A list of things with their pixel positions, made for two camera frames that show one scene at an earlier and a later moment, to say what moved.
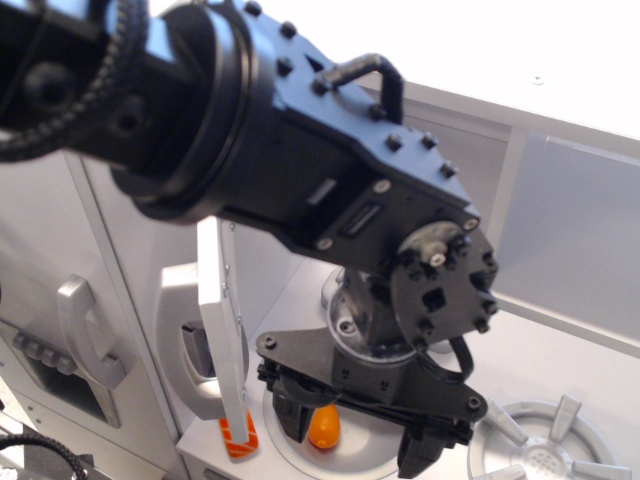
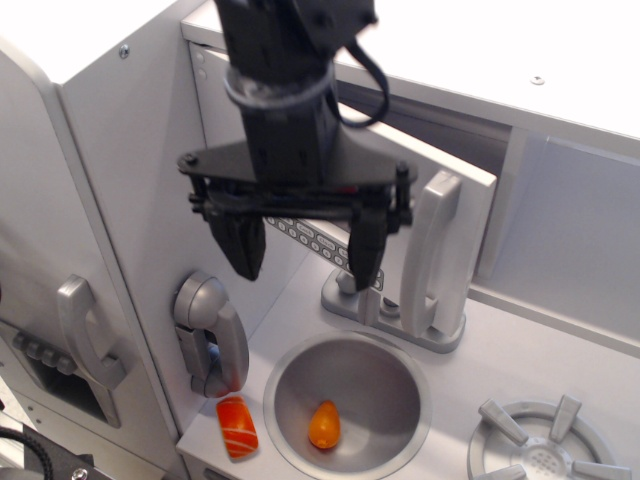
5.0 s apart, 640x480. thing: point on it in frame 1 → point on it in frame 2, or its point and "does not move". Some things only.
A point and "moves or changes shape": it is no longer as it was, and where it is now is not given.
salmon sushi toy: x=239 y=449 does not move
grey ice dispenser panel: x=55 y=374 does not move
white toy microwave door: x=224 y=329 moves or changes shape
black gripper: x=304 y=371 → x=298 y=163
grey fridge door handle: x=74 y=300 does not move
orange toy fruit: x=325 y=426 does not move
